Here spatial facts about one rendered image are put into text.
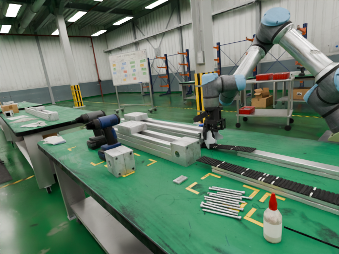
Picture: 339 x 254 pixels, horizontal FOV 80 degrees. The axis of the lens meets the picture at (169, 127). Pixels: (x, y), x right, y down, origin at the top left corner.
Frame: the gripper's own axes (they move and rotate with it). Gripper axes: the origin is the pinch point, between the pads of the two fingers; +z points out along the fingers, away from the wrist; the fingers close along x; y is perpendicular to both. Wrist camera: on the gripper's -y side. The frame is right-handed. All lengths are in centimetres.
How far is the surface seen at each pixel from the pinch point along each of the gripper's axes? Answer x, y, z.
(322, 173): -1.7, 47.2, 1.0
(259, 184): -20.0, 34.2, 0.6
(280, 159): -1.7, 34.0, -0.9
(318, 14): 753, -132, -153
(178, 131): -4.4, -18.5, -5.6
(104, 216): -37, -72, 57
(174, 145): -23.4, -1.3, -7.3
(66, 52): 259, -998, -186
